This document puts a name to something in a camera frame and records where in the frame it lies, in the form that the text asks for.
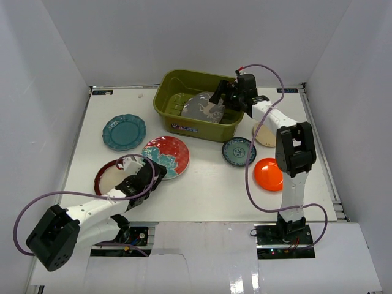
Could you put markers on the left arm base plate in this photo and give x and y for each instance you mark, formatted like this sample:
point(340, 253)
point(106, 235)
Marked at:
point(136, 236)

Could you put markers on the cream plate with calligraphy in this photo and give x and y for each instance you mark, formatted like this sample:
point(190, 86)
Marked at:
point(264, 136)

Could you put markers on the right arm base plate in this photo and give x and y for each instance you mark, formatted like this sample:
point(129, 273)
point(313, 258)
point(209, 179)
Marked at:
point(269, 235)

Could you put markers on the teal scalloped plate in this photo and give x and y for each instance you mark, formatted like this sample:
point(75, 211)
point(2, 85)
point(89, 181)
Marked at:
point(124, 132)

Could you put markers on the orange plastic plate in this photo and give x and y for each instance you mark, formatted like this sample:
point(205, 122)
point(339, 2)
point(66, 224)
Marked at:
point(268, 175)

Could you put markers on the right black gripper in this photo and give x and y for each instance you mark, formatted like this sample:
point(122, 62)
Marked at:
point(221, 89)

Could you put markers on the dark red rimmed plate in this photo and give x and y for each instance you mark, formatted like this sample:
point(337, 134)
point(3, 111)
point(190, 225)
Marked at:
point(107, 178)

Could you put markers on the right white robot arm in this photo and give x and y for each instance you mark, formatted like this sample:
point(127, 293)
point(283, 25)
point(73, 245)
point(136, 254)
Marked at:
point(294, 152)

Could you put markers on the olive green plastic bin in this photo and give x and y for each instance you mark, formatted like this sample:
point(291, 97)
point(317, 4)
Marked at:
point(176, 88)

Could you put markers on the small blue green dish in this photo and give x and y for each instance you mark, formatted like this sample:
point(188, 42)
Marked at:
point(236, 150)

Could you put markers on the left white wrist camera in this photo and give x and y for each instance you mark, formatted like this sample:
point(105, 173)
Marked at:
point(131, 165)

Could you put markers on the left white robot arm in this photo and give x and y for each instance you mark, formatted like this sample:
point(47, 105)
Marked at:
point(61, 230)

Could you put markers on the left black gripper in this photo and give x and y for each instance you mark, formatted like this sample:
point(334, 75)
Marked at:
point(152, 175)

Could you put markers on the red and teal patterned plate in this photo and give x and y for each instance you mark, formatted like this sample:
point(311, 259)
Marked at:
point(170, 152)

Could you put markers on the grey deer pattern plate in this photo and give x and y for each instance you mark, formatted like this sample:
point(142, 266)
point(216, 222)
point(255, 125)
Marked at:
point(200, 108)

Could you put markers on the blue sticker on bin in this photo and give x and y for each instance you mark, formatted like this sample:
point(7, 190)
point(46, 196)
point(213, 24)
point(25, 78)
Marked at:
point(183, 128)

